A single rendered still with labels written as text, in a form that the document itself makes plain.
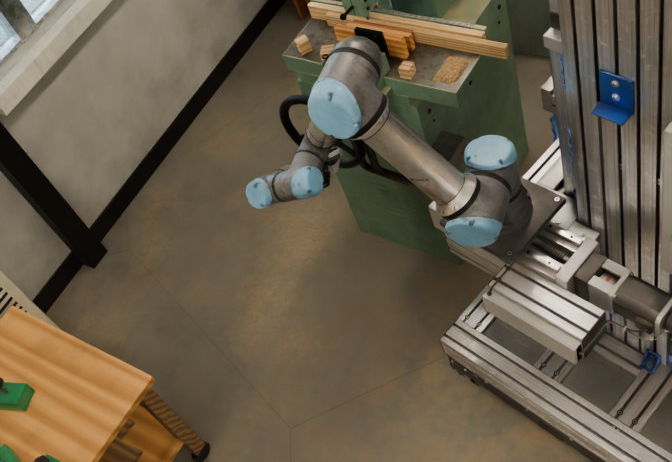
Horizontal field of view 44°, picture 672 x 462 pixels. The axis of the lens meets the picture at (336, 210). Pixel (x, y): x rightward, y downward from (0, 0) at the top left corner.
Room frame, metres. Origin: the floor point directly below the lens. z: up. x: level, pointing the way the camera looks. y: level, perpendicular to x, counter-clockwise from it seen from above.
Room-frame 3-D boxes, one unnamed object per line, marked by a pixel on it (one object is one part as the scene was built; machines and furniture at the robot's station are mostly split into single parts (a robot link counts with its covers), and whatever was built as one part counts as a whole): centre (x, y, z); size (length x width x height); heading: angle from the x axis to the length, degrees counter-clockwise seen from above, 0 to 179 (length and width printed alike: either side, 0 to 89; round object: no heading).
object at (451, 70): (1.70, -0.45, 0.91); 0.10 x 0.07 x 0.02; 129
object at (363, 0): (2.01, -0.33, 1.03); 0.14 x 0.07 x 0.09; 129
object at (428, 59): (1.88, -0.28, 0.87); 0.61 x 0.30 x 0.06; 39
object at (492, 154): (1.25, -0.37, 0.98); 0.13 x 0.12 x 0.14; 141
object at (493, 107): (2.08, -0.41, 0.35); 0.58 x 0.45 x 0.71; 129
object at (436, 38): (1.89, -0.41, 0.92); 0.60 x 0.02 x 0.04; 39
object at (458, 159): (1.71, -0.37, 0.58); 0.12 x 0.08 x 0.08; 129
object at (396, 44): (1.92, -0.29, 0.94); 0.23 x 0.02 x 0.07; 39
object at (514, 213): (1.26, -0.37, 0.87); 0.15 x 0.15 x 0.10
